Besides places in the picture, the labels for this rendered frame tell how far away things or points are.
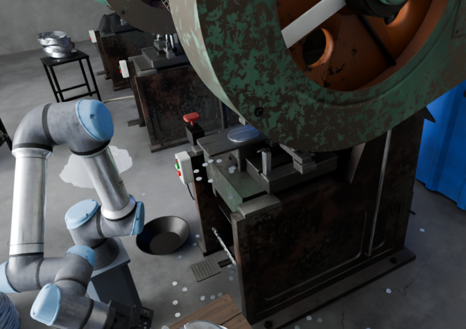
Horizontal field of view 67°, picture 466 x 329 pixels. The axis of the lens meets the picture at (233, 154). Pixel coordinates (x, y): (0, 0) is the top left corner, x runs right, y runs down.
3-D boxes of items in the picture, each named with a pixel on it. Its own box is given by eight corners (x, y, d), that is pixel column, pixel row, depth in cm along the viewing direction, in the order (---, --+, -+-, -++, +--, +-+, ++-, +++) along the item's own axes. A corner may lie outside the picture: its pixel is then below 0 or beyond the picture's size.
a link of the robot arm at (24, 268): (1, 100, 93) (-15, 298, 80) (43, 96, 93) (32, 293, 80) (28, 116, 104) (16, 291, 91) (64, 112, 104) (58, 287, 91)
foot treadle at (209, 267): (198, 289, 156) (197, 281, 154) (191, 273, 164) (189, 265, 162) (308, 240, 175) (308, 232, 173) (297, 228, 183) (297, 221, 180)
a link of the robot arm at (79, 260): (49, 245, 89) (31, 282, 80) (93, 241, 89) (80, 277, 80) (60, 264, 93) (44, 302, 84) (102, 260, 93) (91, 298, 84)
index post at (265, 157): (265, 175, 124) (264, 152, 119) (261, 171, 126) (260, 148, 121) (272, 173, 125) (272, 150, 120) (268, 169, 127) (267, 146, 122)
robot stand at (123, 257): (112, 355, 145) (78, 283, 122) (101, 321, 159) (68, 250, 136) (154, 330, 153) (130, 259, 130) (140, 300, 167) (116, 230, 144)
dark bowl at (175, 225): (145, 272, 181) (142, 262, 178) (134, 236, 205) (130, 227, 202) (199, 250, 191) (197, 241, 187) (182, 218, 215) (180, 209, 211)
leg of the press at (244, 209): (250, 346, 144) (230, 161, 97) (238, 323, 153) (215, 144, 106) (415, 259, 173) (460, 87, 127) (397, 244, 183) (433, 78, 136)
